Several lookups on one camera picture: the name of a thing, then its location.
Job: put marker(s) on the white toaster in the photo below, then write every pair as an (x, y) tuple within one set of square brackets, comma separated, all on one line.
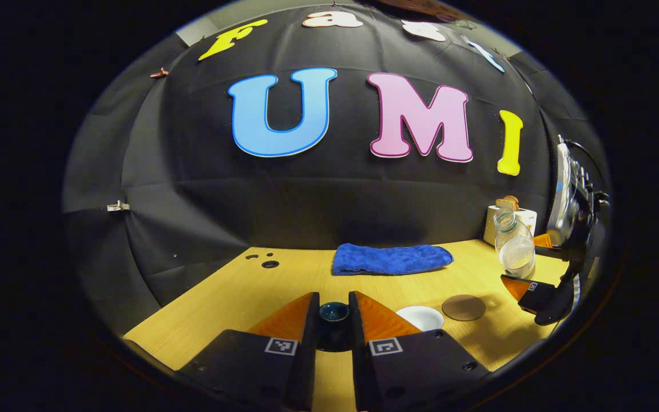
[(488, 229)]

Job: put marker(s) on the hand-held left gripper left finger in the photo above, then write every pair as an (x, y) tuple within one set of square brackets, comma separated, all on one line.
[(306, 366)]

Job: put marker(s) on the white cloth clip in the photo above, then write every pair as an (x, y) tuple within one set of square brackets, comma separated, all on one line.
[(118, 206)]

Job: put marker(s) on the black backdrop cloth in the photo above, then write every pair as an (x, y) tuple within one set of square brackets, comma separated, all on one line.
[(192, 171)]

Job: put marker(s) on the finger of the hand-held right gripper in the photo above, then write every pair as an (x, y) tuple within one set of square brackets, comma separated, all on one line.
[(541, 297), (542, 240)]

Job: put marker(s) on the toast slice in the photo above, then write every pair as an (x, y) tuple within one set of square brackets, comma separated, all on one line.
[(503, 203), (513, 201)]

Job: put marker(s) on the dark teal teacup lid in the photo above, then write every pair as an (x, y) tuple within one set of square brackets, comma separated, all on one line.
[(334, 312)]

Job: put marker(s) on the white teacup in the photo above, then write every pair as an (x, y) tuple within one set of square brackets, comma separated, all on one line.
[(424, 316)]

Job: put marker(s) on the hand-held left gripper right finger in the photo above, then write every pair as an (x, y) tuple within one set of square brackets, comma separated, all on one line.
[(359, 366)]

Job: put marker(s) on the blue towel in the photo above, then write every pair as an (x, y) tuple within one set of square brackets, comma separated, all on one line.
[(389, 260)]

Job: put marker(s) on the reddish cloth clip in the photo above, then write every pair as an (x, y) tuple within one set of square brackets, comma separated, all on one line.
[(159, 73)]

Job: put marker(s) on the clear plastic water bottle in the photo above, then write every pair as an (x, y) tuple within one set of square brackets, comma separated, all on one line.
[(515, 252)]

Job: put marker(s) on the round brown coaster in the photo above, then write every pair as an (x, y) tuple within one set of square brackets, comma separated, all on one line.
[(464, 307)]

